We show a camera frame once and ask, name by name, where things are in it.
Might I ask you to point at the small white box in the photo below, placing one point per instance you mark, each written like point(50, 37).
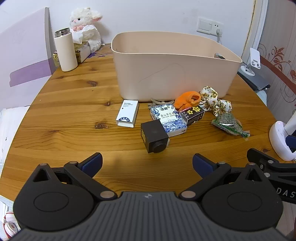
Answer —
point(127, 113)

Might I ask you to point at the white plastic stand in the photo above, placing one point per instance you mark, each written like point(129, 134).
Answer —
point(278, 139)

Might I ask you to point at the white wall switch socket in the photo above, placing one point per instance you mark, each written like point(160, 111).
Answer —
point(208, 25)

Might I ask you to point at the grey laptop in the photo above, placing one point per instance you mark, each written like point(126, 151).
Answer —
point(255, 81)

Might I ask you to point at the orange sock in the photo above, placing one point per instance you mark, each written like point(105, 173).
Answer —
point(185, 100)

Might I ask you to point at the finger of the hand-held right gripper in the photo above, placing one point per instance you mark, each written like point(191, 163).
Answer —
point(291, 144)
point(266, 160)

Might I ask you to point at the white thermos bottle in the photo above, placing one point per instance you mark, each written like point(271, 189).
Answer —
point(65, 52)

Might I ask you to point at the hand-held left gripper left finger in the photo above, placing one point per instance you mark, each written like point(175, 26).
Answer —
point(92, 162)

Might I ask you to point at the red and white headphones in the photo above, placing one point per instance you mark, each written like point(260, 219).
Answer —
point(8, 226)

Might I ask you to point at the blue and white patterned box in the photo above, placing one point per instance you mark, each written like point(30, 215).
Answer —
point(170, 121)

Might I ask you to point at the floral fabric scrunchie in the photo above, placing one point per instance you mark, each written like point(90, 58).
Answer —
point(216, 103)

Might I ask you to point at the white phone stand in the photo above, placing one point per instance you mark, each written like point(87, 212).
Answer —
point(254, 60)

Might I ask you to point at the white bedding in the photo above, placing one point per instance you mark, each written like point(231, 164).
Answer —
point(10, 132)

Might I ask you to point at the gold foil packet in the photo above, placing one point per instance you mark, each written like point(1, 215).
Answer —
point(56, 59)

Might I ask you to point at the white door frame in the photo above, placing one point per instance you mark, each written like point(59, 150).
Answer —
point(257, 25)

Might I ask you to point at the black box with yellow stars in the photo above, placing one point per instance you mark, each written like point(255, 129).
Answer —
point(193, 114)

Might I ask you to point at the white plush lamb toy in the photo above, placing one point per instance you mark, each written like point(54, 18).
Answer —
point(86, 20)

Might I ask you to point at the beige plastic storage bin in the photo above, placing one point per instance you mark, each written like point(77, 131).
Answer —
point(171, 69)

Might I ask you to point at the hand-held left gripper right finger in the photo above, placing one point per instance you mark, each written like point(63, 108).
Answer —
point(203, 164)

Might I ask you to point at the beige hair clip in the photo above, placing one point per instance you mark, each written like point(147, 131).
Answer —
point(161, 102)

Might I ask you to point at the white and purple board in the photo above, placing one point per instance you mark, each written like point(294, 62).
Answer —
point(25, 46)

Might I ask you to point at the black cube camera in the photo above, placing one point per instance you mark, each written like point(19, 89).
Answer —
point(153, 136)

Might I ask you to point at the grey item inside bin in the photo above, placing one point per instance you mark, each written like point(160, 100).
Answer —
point(219, 55)

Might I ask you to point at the tissue box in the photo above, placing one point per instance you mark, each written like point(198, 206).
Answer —
point(82, 49)

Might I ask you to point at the green clear packet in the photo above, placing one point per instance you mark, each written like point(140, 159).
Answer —
point(227, 122)

